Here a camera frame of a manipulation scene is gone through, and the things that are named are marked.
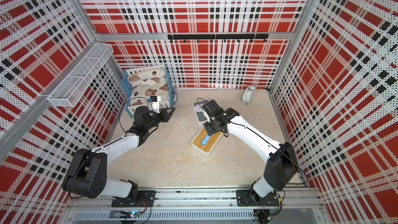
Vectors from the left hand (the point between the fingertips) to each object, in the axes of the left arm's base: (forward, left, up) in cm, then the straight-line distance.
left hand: (177, 108), depth 85 cm
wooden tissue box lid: (-9, -12, -15) cm, 21 cm away
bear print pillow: (+32, +29, -11) cm, 45 cm away
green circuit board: (-48, +18, -17) cm, 54 cm away
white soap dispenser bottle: (+19, -45, -10) cm, 50 cm away
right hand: (-10, -21, -3) cm, 23 cm away
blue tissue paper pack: (-12, -16, -15) cm, 25 cm away
